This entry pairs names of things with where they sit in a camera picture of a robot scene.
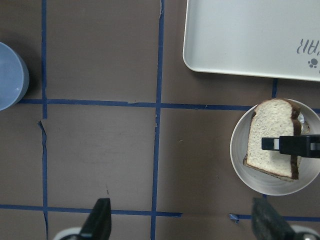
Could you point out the cream bear tray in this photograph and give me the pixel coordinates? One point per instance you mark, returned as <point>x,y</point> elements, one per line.
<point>263,38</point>

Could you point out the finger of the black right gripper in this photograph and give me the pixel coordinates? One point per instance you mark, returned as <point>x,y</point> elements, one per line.
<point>306,146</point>

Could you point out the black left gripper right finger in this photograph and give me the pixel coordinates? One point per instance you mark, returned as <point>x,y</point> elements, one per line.
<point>267,224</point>

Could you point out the bread slice brown crust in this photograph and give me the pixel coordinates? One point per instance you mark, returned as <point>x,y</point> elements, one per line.
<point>271,119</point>

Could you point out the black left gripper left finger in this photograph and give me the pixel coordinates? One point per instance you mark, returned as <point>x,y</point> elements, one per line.
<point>98,225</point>

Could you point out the blue bowl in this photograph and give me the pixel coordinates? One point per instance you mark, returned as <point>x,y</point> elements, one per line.
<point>14,77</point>

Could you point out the beige round plate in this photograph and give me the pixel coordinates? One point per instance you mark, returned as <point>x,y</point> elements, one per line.
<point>309,168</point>

